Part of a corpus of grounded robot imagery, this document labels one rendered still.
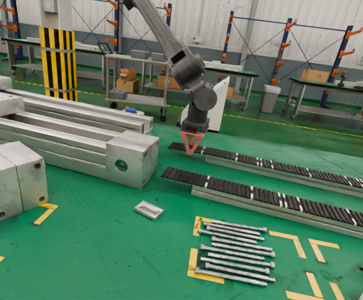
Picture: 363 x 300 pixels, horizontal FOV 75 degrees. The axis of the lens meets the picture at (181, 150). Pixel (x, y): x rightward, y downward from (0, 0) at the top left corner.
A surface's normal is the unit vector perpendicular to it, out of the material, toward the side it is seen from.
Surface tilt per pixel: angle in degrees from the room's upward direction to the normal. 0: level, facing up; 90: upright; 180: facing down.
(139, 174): 90
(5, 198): 90
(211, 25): 90
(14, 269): 0
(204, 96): 90
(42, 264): 0
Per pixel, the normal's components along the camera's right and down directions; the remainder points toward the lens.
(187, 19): -0.15, 0.37
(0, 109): 0.96, 0.21
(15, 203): 0.80, 0.33
